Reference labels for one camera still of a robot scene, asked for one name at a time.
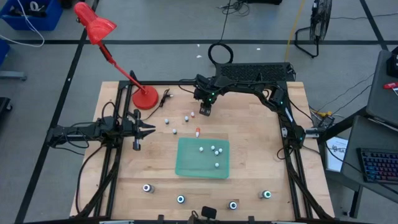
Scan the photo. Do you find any black desktop device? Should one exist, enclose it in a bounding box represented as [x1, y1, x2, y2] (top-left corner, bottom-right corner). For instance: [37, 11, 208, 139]
[386, 46, 398, 78]

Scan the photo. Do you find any black aluminium table frame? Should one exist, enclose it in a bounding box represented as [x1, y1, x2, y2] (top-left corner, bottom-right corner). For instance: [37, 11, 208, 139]
[70, 80, 335, 222]

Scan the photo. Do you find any blue storage bin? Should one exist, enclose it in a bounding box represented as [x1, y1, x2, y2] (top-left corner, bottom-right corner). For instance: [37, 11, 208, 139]
[0, 0, 64, 32]

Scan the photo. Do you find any black rectangular device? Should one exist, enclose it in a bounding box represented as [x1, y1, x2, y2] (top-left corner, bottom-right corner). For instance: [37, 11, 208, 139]
[200, 205, 218, 220]

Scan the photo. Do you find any white paper sheet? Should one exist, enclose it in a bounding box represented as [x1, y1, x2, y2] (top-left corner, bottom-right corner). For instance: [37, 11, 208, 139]
[325, 136, 349, 173]

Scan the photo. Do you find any teal translucent plastic bin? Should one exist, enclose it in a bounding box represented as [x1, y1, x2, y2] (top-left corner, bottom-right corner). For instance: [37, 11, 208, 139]
[174, 137, 231, 180]

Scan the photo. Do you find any grey metal bar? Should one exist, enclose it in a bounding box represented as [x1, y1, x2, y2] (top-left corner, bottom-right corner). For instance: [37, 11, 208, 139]
[0, 70, 28, 82]

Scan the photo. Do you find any black perforated metal case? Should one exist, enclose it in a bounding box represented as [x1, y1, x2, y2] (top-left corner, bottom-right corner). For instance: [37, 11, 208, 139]
[215, 62, 296, 83]

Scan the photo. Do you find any white cable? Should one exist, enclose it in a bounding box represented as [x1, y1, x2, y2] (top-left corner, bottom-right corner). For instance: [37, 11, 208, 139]
[0, 0, 46, 49]

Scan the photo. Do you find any grey desk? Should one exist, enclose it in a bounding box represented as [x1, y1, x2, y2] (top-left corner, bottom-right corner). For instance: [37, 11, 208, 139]
[365, 49, 398, 128]
[340, 114, 398, 218]

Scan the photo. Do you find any black floor fan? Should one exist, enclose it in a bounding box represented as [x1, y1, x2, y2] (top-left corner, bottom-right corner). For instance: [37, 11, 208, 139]
[294, 0, 333, 59]

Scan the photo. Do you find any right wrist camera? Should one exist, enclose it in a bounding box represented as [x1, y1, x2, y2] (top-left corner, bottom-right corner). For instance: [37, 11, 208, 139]
[198, 102, 213, 117]

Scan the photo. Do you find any blue plastic object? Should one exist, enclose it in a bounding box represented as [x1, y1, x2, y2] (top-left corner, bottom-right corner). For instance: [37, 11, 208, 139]
[0, 39, 11, 67]

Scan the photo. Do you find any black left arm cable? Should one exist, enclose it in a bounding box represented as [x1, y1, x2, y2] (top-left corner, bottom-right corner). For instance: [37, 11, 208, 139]
[101, 100, 122, 125]

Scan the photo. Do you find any red desk lamp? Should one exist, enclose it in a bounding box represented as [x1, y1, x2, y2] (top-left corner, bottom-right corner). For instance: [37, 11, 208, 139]
[73, 1, 159, 111]

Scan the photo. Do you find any black cable bundle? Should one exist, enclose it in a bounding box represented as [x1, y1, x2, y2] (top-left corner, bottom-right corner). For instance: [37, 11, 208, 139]
[216, 0, 251, 17]

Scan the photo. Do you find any backlit computer keyboard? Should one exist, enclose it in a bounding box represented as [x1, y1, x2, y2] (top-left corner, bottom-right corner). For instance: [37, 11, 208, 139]
[356, 147, 398, 184]

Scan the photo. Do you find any black floor object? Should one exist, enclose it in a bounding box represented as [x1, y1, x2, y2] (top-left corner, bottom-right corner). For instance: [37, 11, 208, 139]
[0, 96, 13, 113]

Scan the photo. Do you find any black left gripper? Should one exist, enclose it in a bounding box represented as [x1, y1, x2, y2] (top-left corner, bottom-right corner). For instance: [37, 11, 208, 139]
[121, 108, 156, 152]

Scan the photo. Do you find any black lamp power cable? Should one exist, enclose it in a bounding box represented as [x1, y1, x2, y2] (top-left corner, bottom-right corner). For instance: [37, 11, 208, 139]
[141, 88, 174, 122]

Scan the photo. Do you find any black coiled floor cable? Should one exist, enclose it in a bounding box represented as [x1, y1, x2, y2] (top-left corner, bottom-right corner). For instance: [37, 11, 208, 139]
[207, 0, 234, 65]

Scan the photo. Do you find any long black cable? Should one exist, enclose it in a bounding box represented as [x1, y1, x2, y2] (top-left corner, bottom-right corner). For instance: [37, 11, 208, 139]
[75, 144, 105, 215]

